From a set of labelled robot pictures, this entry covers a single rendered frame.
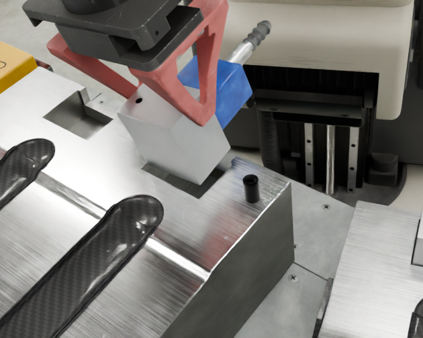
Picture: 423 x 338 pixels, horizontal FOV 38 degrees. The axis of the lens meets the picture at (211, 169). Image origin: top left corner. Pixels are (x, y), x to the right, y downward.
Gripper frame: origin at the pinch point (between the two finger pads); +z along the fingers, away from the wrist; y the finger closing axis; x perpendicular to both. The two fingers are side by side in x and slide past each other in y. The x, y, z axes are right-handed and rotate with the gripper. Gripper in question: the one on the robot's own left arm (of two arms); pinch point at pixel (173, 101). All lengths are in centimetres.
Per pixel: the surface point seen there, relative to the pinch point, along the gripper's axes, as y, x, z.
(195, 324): 6.5, -10.1, 7.5
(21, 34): -177, 67, 78
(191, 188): -0.6, -1.7, 7.4
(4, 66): -30.3, 2.9, 6.1
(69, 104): -13.3, -0.6, 3.6
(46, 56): -157, 62, 80
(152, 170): -2.7, -2.6, 5.2
